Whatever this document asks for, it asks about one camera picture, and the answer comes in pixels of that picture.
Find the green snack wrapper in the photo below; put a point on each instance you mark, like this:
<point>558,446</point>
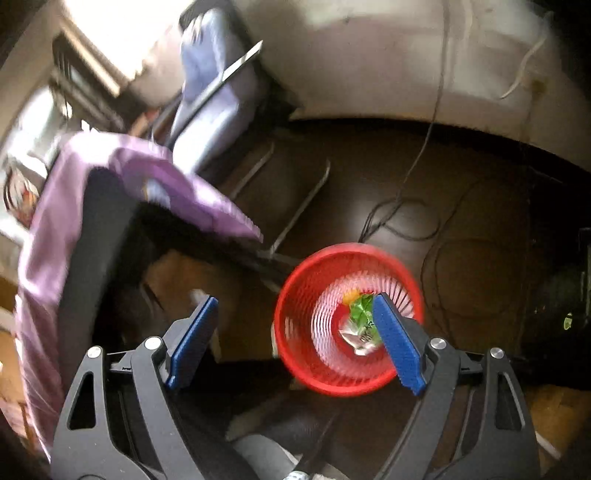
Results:
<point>360,314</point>

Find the black metal rack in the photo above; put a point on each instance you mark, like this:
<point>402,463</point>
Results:
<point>83,92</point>

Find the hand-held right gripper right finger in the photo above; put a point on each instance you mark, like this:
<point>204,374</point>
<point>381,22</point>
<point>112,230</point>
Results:
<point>397,341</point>

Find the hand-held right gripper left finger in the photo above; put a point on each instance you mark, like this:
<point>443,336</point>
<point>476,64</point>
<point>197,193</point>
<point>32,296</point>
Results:
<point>196,341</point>

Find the red mesh waste basket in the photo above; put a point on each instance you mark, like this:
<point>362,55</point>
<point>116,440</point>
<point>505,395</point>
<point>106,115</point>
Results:
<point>300,286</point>

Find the red printed picture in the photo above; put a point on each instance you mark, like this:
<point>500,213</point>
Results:
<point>18,194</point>

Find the black chair with purple cloth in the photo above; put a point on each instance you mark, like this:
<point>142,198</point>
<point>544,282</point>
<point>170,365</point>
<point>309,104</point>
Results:
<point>51,217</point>

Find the cardboard box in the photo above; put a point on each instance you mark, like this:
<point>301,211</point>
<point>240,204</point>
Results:
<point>554,410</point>

